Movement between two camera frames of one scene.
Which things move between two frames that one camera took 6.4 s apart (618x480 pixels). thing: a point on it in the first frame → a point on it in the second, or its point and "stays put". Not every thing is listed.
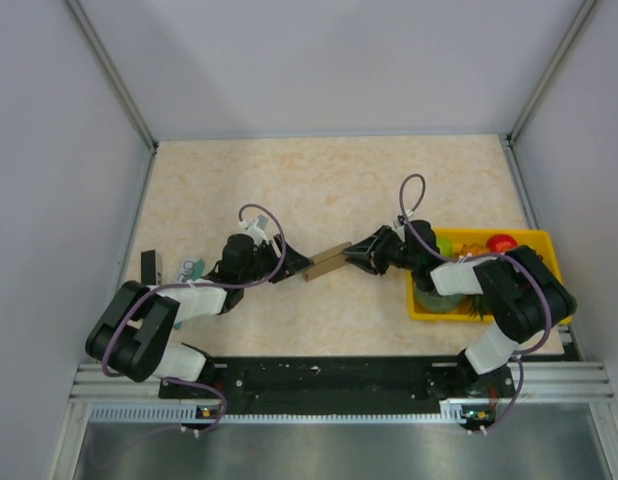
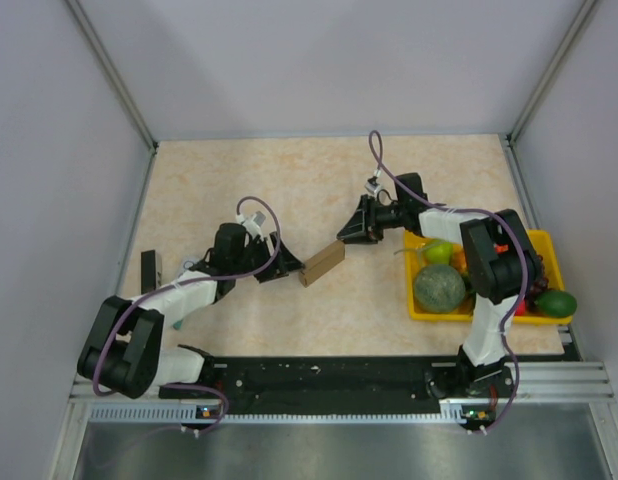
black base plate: (344, 385) stays put
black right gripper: (370, 254) → (363, 227)
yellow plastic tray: (538, 240) stays put
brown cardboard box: (327, 261) stays put
